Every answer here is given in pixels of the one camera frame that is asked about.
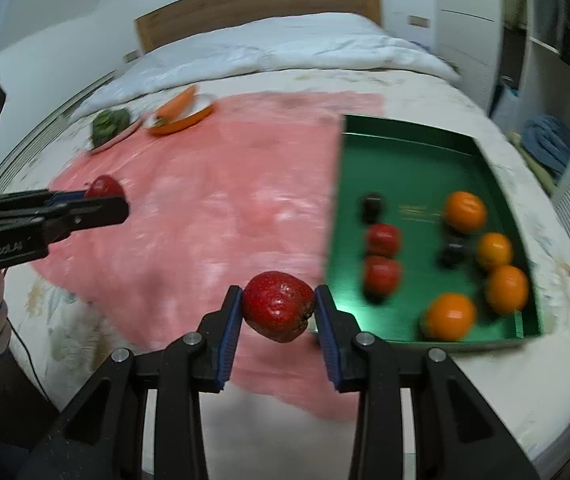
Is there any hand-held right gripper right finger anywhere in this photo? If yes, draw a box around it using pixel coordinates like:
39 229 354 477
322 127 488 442
314 285 540 480

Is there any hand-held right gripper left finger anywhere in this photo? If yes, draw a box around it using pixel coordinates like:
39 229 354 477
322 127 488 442
17 285 244 480

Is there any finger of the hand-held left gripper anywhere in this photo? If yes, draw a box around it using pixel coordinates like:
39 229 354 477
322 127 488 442
0 196 130 241
0 189 90 212

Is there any red apple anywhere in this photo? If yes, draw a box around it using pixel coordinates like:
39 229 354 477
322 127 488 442
86 175 126 201
242 271 316 344
366 223 403 257
363 256 403 296

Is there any orange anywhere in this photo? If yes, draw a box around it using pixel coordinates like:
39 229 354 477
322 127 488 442
444 190 489 232
485 265 530 315
476 232 514 270
424 294 478 341

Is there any dark purple plum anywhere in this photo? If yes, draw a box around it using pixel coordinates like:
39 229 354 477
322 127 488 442
361 192 386 223
439 241 467 268

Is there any green tray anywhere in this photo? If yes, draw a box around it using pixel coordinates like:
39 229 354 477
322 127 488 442
325 114 546 351

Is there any bok choy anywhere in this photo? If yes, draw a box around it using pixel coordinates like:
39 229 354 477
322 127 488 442
91 108 132 147

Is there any white oval plate dark rim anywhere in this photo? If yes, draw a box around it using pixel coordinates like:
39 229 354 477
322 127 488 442
87 117 143 153

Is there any pink plastic sheet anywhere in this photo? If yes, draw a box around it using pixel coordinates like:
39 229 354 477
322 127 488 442
32 91 386 423

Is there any orange plate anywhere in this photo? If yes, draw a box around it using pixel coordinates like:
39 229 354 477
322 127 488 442
147 94 216 136

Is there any carrot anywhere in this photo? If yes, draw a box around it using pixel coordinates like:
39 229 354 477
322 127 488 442
156 85 198 126

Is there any white duvet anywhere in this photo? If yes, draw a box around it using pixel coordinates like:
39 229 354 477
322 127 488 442
67 14 460 121

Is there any wooden headboard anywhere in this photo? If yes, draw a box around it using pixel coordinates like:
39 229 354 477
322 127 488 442
135 0 383 53

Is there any blue towel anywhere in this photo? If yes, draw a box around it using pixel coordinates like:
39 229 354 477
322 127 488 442
522 114 570 176

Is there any white bag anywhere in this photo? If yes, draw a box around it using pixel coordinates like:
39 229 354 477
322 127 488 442
497 77 520 116

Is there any white wardrobe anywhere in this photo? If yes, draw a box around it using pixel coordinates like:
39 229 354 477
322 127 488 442
435 0 570 201

